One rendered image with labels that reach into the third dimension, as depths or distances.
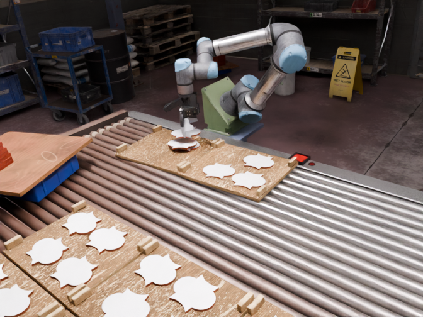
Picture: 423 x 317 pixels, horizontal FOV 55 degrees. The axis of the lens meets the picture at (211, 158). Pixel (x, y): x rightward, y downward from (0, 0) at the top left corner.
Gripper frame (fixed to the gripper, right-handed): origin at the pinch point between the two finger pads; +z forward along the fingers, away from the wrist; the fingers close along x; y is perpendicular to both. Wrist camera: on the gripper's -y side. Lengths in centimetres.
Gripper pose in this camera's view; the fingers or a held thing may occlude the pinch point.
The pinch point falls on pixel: (185, 131)
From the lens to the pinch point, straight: 202.7
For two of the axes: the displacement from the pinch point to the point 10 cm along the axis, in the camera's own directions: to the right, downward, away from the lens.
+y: 9.8, 0.2, -1.9
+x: 1.8, -4.7, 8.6
